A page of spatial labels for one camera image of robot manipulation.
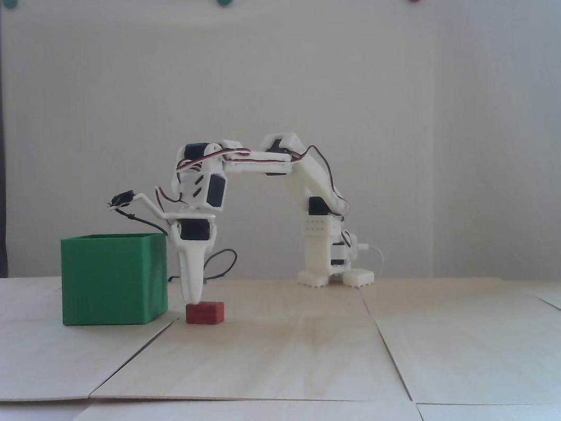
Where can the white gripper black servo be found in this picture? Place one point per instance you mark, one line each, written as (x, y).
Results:
(192, 231)

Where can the red rectangular block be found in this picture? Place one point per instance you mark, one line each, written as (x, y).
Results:
(205, 313)

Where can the green open-top box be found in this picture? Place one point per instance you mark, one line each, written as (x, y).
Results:
(109, 283)

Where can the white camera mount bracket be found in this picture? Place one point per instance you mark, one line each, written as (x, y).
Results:
(152, 207)

